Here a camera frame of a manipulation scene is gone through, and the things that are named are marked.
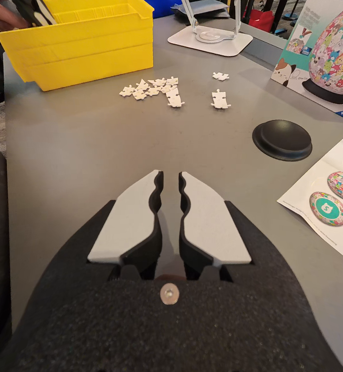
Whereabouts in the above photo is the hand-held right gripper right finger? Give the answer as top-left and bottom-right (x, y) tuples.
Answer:
(178, 171), (252, 281)

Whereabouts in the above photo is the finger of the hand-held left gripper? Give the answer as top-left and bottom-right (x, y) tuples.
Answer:
(29, 0), (57, 27)

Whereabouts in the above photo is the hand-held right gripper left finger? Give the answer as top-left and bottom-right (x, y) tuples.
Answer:
(87, 169), (164, 281)

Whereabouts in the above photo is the yellow plastic bin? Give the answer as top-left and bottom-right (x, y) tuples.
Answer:
(0, 0), (155, 92)

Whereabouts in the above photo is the cluster of white puzzle pieces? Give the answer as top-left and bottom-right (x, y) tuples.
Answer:
(119, 76), (179, 101)

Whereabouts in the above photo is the black round puzzle stand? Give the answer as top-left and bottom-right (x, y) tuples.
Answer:
(252, 119), (313, 162)

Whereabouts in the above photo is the joined white puzzle piece pair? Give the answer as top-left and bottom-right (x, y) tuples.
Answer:
(211, 89), (232, 110)

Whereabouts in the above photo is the colourful puzzle box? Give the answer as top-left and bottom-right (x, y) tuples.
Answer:
(271, 0), (343, 125)

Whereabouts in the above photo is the person's left hand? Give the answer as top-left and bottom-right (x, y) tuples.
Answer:
(0, 4), (29, 31)

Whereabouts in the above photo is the instruction leaflet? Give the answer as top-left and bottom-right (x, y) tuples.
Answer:
(277, 132), (343, 268)

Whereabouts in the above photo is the blue plastic bin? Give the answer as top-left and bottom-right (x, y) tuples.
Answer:
(144, 0), (185, 18)

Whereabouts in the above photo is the grey padded bag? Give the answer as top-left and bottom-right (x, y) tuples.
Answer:
(171, 0), (230, 15)

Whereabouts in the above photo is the white tablet stand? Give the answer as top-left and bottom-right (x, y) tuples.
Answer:
(168, 0), (253, 57)

